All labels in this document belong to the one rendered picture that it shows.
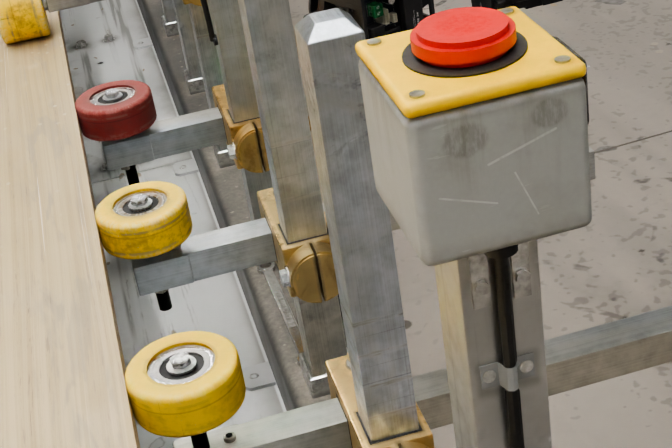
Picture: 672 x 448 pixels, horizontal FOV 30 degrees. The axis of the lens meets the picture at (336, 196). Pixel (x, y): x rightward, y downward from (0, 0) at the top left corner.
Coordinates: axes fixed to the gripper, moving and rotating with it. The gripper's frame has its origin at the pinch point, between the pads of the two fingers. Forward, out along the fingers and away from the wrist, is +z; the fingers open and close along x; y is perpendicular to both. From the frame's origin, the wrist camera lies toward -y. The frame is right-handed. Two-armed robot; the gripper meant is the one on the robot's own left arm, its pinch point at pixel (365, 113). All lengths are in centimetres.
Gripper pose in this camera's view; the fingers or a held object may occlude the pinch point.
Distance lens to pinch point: 111.6
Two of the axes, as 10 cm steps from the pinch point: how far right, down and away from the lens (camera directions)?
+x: 8.2, -3.8, 4.4
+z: 1.4, 8.7, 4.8
